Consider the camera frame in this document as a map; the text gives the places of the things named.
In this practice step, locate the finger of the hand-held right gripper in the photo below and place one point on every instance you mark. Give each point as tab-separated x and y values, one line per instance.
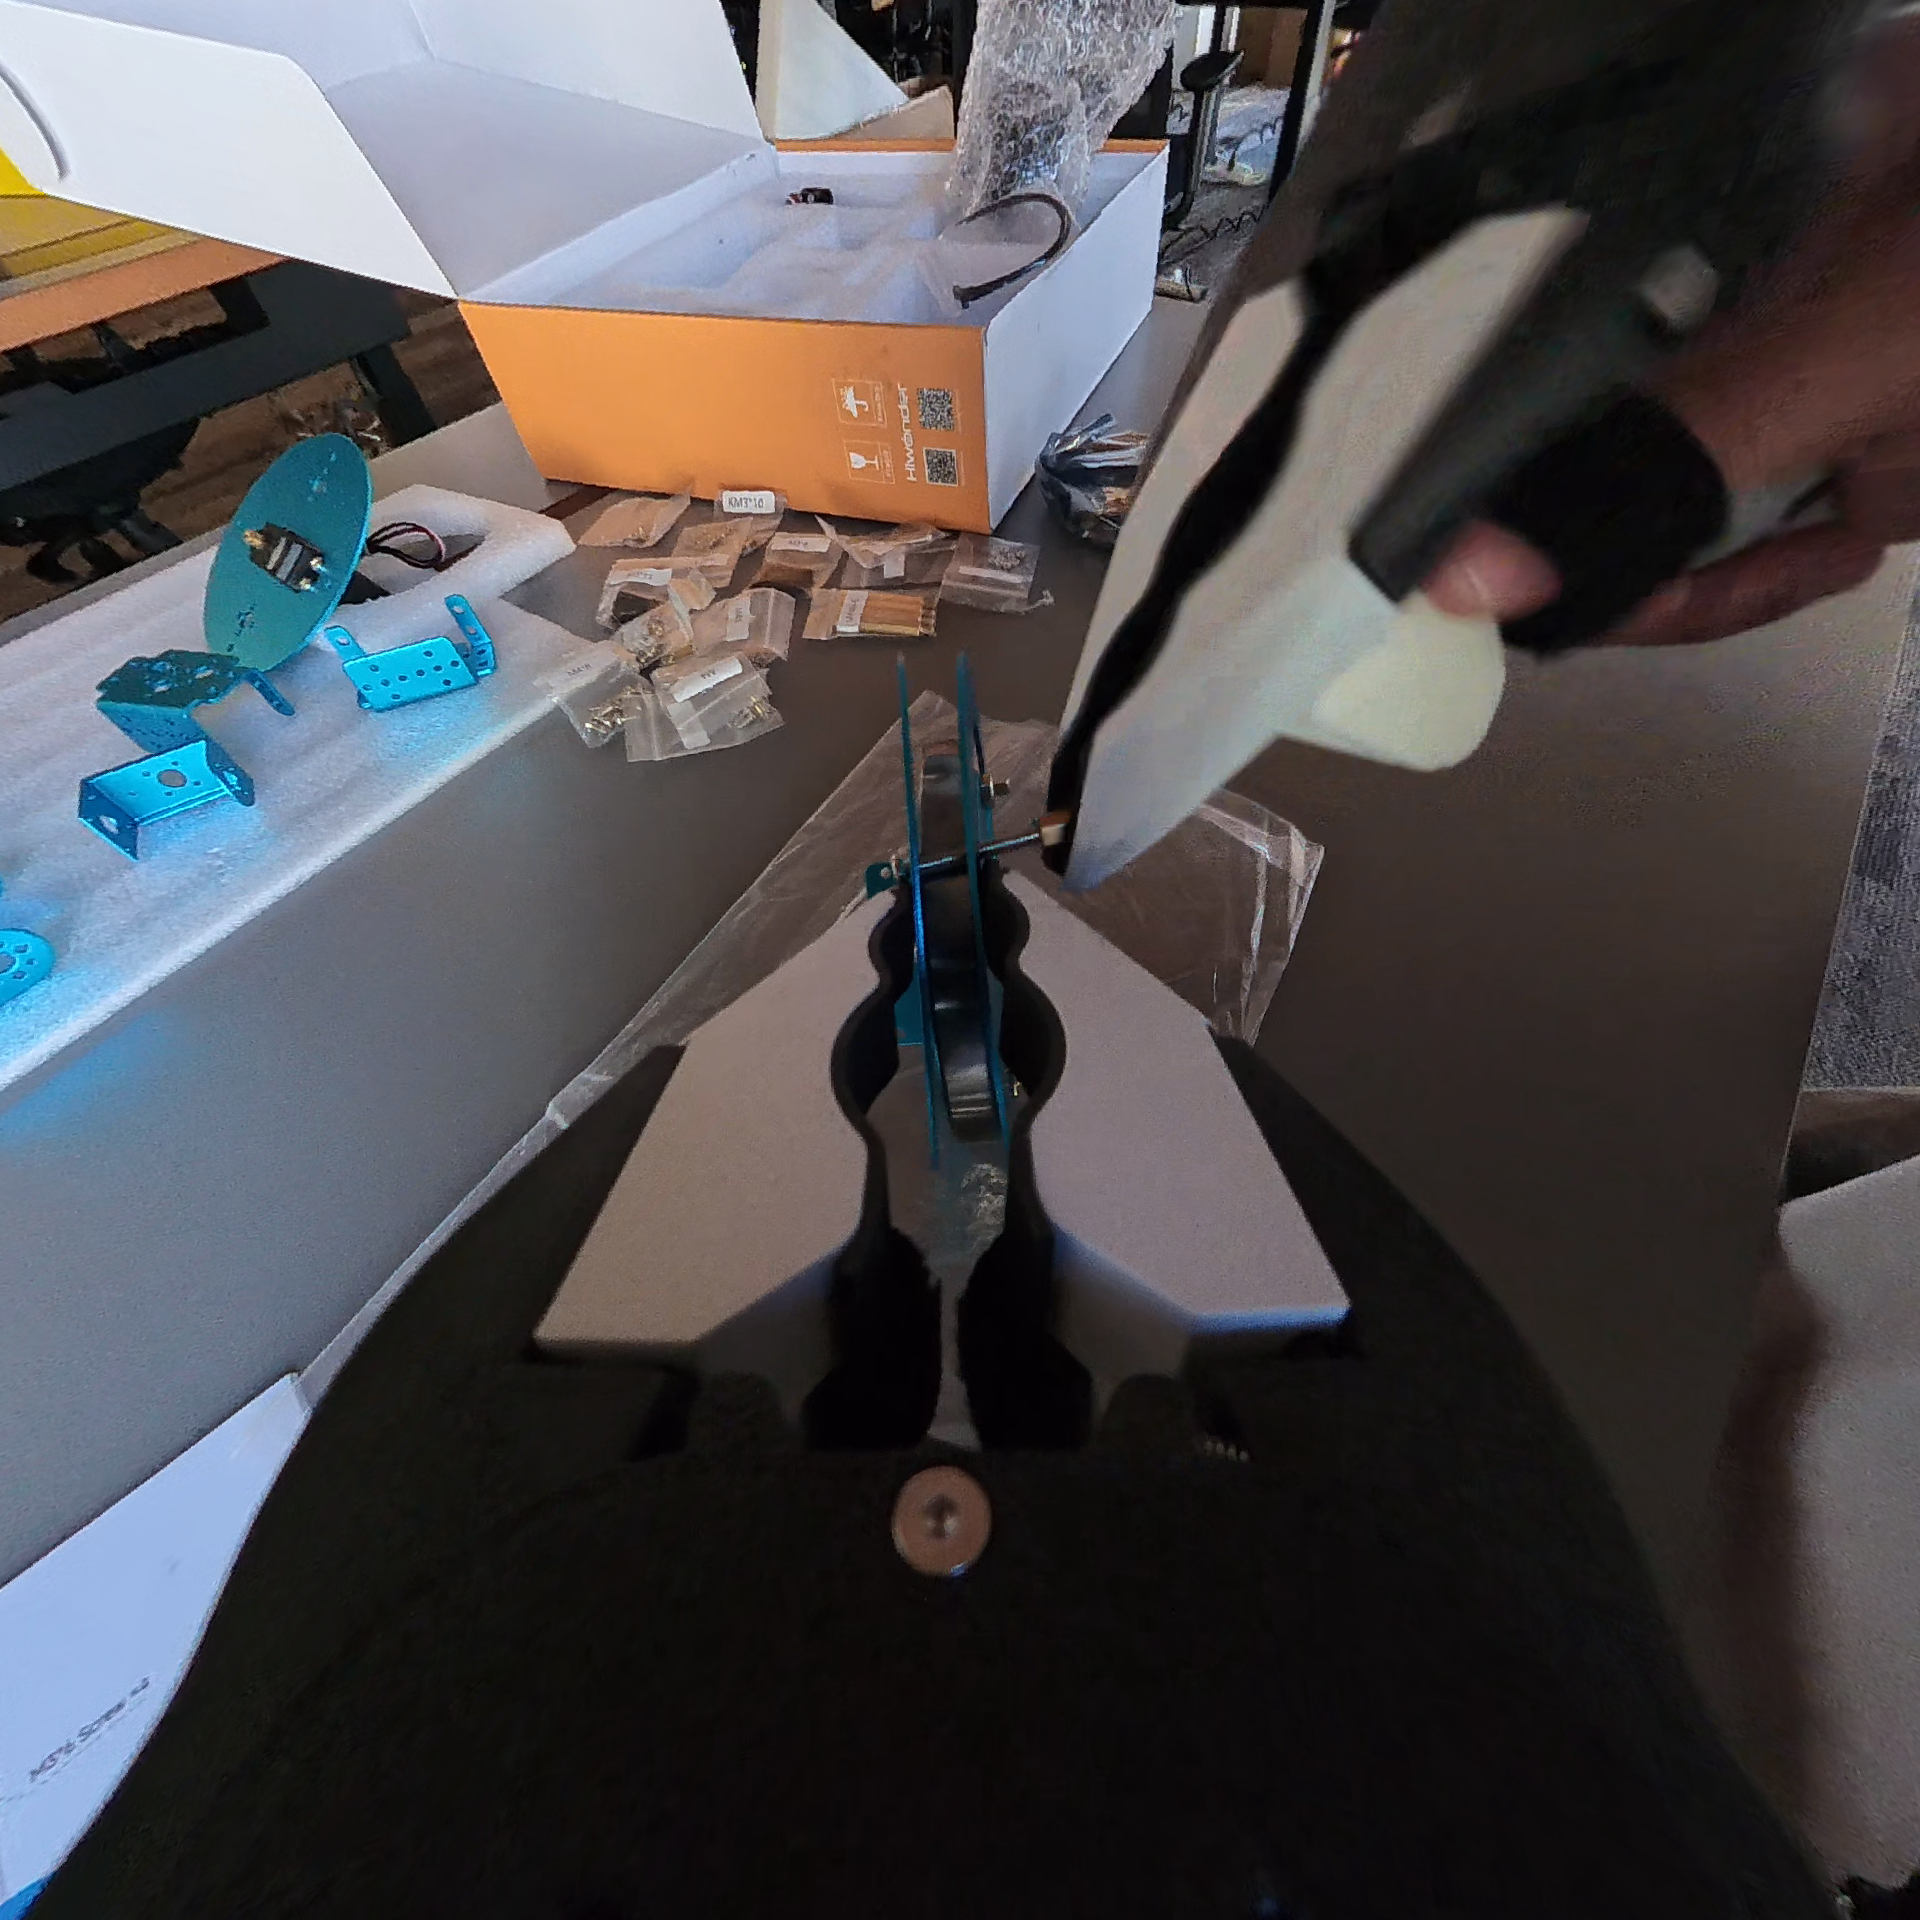
1184	435
1275	599

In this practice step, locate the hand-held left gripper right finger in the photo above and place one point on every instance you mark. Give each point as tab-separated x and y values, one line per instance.
1184	1185

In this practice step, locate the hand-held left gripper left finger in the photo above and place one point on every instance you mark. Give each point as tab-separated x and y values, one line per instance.
721	1201

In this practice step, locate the blue round rotating base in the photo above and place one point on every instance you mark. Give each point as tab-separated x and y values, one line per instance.
961	780

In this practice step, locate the grey desk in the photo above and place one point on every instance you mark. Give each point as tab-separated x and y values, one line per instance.
1575	1049

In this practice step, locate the person's right hand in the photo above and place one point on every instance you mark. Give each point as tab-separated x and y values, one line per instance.
1830	376

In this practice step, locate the dark bag of parts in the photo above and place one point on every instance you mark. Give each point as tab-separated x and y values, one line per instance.
1096	481

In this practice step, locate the clear plastic bag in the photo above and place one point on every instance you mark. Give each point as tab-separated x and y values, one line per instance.
1231	901

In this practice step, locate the bubble wrap bundle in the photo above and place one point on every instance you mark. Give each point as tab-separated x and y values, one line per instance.
1050	77

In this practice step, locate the pile of small hardware bags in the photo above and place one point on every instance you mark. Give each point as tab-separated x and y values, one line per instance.
721	616

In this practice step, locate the orange cardboard box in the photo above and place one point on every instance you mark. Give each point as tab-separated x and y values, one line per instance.
675	390

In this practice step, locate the white foam sheet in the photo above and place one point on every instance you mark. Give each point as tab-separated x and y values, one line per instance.
149	901

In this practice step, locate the white foam block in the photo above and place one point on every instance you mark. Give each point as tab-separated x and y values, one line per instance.
518	534

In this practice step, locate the white assembly guide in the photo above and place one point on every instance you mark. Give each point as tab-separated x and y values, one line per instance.
120	1621

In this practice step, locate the teal round plate with servo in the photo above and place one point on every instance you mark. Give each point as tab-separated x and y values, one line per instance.
301	511

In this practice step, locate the long wooden table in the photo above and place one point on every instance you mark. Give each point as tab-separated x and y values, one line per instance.
120	300

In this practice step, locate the yellow plastic bins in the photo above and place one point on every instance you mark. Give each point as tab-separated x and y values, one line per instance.
59	224

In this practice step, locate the blue perforated U bracket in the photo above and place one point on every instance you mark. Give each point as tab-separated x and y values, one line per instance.
405	677

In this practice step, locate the small blue bracket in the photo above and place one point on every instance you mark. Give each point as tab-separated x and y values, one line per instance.
149	797

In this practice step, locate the large blue U bracket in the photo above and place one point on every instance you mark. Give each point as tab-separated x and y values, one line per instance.
24	961

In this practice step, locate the dark teal bracket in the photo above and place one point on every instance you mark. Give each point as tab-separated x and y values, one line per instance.
166	691

